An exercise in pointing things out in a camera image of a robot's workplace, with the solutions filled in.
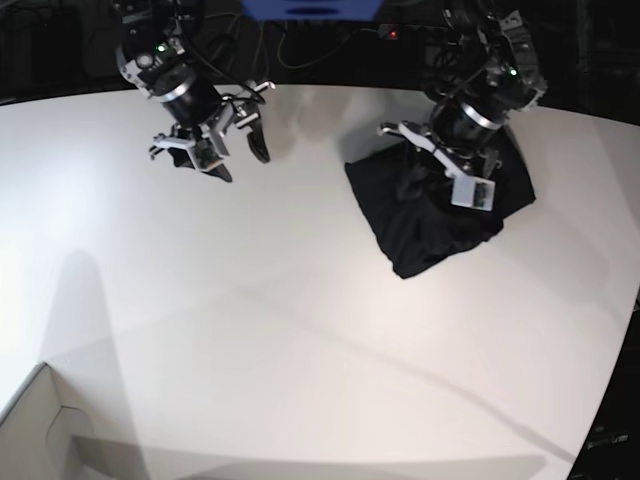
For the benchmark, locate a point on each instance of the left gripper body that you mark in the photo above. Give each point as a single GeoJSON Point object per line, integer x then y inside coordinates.
{"type": "Point", "coordinates": [421, 137]}

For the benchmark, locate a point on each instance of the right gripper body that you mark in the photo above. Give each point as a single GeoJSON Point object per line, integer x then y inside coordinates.
{"type": "Point", "coordinates": [200, 111]}

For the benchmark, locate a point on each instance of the black t-shirt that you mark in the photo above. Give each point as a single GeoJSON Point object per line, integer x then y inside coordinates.
{"type": "Point", "coordinates": [405, 198]}

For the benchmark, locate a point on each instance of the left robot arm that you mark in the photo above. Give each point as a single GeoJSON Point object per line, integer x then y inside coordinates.
{"type": "Point", "coordinates": [491, 71]}

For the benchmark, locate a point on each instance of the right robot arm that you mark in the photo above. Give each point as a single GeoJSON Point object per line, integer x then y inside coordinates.
{"type": "Point", "coordinates": [159, 58]}

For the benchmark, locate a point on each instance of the blue box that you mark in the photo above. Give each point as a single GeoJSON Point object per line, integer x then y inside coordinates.
{"type": "Point", "coordinates": [356, 10]}

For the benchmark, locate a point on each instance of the black power strip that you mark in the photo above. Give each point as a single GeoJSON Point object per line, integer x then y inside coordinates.
{"type": "Point", "coordinates": [428, 33]}

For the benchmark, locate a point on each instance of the white cardboard box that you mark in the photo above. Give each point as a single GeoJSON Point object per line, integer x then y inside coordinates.
{"type": "Point", "coordinates": [36, 442]}

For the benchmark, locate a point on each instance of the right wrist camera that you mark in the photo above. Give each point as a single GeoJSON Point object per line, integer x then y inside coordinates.
{"type": "Point", "coordinates": [204, 156]}

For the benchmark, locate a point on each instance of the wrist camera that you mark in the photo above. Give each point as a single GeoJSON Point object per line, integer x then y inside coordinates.
{"type": "Point", "coordinates": [473, 193]}
{"type": "Point", "coordinates": [204, 156]}

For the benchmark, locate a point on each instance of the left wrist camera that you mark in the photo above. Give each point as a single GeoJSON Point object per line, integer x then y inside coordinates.
{"type": "Point", "coordinates": [473, 193]}

